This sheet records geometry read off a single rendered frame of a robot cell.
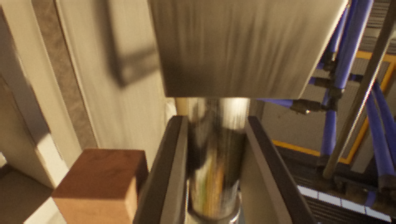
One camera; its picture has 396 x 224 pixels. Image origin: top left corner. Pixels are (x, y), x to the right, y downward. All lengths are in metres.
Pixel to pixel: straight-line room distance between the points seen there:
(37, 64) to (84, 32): 0.09
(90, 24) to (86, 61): 0.07
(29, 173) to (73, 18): 0.27
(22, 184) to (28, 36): 0.22
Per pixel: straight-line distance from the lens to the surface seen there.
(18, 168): 0.21
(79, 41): 0.41
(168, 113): 0.64
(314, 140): 12.03
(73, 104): 0.43
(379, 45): 0.34
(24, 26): 0.37
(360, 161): 12.29
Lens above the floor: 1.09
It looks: 23 degrees down
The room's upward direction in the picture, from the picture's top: 104 degrees clockwise
